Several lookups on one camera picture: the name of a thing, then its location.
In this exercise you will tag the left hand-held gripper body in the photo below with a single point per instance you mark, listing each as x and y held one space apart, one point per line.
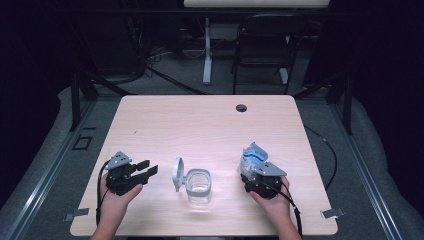
123 181

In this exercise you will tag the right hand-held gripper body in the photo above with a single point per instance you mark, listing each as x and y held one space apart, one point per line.
263 185

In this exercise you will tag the clear jar with grey lid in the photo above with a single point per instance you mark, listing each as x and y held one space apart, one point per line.
178 173

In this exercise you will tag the white and blue refill pouch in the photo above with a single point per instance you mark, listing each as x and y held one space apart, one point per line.
253 155

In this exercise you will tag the person's left hand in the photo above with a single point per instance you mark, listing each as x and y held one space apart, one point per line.
115 205

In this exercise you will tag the person's right hand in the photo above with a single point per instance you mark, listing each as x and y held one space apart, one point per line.
276 206

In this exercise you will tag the grey tape strip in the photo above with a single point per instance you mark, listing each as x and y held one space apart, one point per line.
331 213
78 212

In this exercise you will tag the black floor socket plate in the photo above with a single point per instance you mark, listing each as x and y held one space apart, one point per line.
74 142

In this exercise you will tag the black table grommet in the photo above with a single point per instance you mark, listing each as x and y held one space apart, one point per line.
241 108

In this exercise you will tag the black folding chair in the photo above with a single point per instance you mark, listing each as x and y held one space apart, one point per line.
270 23

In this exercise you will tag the white desk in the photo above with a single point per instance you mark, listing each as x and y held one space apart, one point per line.
256 3

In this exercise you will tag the aluminium floor rail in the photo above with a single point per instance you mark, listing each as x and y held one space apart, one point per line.
366 176
43 178

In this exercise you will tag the black metal frame stand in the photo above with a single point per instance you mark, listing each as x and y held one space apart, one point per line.
75 100
348 106

